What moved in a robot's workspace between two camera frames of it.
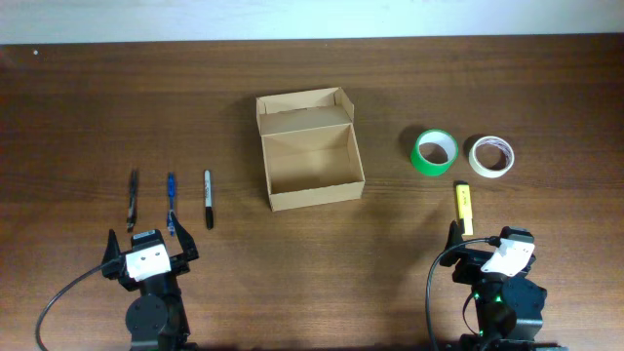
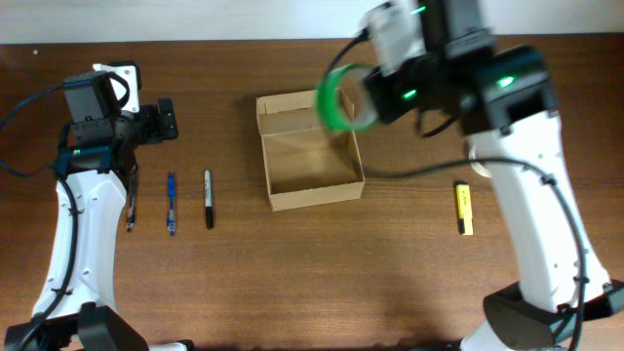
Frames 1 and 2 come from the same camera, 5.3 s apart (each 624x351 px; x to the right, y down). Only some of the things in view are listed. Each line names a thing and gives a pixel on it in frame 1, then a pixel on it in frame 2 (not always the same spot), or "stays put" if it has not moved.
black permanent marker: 209,210 stays put
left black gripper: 180,261 → 166,118
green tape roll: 434,151 → 327,97
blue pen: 171,195 stays put
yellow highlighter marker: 464,208 stays put
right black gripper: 468,263 → 372,91
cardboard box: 311,150 stays put
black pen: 133,201 stays put
